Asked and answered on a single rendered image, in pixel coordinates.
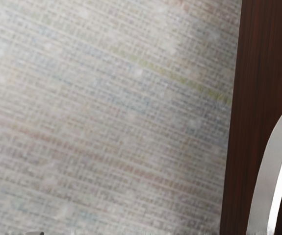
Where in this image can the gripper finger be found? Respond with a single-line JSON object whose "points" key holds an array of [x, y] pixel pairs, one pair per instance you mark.
{"points": [[34, 233]]}

